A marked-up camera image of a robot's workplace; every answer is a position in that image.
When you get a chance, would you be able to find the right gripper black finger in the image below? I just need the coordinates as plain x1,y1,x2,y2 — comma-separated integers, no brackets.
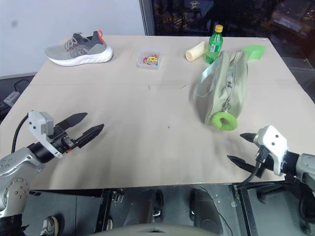
239,133,258,143
226,154,259,174

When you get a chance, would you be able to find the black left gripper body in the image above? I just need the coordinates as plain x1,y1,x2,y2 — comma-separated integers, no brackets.
47,125,76,155

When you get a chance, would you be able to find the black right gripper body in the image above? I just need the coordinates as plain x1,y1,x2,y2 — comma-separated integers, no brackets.
255,154,276,178

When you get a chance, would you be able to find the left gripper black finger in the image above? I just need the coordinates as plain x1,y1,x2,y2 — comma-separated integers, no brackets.
73,123,105,149
55,112,89,131

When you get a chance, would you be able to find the pale green bag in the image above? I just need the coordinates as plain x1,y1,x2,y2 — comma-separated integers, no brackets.
195,50,248,126

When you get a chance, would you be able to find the dark rounded shape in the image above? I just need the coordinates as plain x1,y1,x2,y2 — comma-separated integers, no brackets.
189,188,222,230

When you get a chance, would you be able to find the white power strip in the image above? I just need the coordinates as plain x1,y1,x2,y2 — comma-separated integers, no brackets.
2,91,19,107

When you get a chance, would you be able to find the grey knit sneaker white sole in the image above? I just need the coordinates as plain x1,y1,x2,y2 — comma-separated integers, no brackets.
44,29,114,67

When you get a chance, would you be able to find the grey shoe of bystander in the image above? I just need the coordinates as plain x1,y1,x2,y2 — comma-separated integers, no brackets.
40,215,60,236

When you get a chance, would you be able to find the clear box with colourful bits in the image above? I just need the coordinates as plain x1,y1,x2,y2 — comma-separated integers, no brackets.
135,47,163,71

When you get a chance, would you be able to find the green bottle with yellow cap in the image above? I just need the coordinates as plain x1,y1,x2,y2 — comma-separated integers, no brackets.
204,24,224,65

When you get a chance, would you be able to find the cream cylinder roll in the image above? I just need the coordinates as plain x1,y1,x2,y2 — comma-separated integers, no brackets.
185,41,208,62

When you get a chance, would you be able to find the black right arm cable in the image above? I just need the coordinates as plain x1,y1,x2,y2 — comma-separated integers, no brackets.
236,145,270,190

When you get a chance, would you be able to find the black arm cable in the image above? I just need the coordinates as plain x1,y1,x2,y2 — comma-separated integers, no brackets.
236,145,270,190
11,115,31,154

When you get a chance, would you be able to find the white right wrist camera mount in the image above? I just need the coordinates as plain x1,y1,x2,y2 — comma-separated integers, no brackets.
253,125,289,177

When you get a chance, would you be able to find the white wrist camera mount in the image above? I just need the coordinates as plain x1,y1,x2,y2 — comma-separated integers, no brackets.
27,111,63,158
253,125,289,177

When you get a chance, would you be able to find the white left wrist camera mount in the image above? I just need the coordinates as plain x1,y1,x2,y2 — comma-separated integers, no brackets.
27,111,63,158

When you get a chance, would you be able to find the bright green ring zipper pull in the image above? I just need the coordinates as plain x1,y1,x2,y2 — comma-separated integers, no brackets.
210,111,239,132

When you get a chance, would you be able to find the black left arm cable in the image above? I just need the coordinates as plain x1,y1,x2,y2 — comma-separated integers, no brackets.
11,115,31,154

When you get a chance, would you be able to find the black table frame leg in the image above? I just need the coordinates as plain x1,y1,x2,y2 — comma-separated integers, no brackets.
235,183,259,236

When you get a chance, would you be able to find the grey window frame post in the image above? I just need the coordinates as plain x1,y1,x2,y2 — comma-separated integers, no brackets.
138,0,156,36

